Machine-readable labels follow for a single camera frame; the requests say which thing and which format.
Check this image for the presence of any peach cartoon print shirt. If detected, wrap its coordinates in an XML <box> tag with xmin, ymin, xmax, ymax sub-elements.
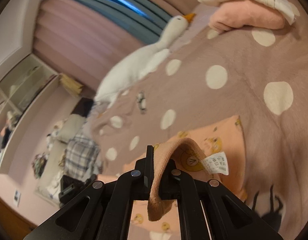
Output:
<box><xmin>97</xmin><ymin>114</ymin><xmax>248</xmax><ymax>240</ymax></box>

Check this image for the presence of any blue grey plaid cloth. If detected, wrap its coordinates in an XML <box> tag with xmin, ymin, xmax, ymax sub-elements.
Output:
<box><xmin>64</xmin><ymin>132</ymin><xmax>102</xmax><ymax>181</ymax></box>

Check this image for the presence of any beige grey pillow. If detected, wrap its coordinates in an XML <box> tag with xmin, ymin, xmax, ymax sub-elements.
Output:
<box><xmin>56</xmin><ymin>114</ymin><xmax>85</xmax><ymax>144</ymax></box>

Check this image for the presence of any beige tassel hanging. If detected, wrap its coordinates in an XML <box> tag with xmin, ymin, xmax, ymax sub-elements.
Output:
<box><xmin>60</xmin><ymin>73</ymin><xmax>84</xmax><ymax>96</ymax></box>

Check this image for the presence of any white goose plush toy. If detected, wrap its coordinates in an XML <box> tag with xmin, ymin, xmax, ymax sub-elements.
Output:
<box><xmin>94</xmin><ymin>13</ymin><xmax>196</xmax><ymax>108</ymax></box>

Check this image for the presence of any pink curtain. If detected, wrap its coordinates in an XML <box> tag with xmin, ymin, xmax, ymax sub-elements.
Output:
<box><xmin>33</xmin><ymin>0</ymin><xmax>197</xmax><ymax>90</ymax></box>

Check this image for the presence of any mauve polka dot blanket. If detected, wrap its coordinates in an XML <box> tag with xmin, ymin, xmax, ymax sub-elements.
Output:
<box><xmin>91</xmin><ymin>2</ymin><xmax>308</xmax><ymax>239</ymax></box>

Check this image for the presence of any teal blue curtain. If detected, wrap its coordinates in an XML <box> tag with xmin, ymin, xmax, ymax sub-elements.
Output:
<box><xmin>74</xmin><ymin>0</ymin><xmax>172</xmax><ymax>44</ymax></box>

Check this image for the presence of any pink folded garment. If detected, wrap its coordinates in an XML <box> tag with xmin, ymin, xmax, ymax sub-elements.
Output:
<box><xmin>209</xmin><ymin>0</ymin><xmax>285</xmax><ymax>33</ymax></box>

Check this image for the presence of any white wall shelf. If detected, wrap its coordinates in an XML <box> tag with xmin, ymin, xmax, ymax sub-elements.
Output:
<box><xmin>0</xmin><ymin>54</ymin><xmax>59</xmax><ymax>174</ymax></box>

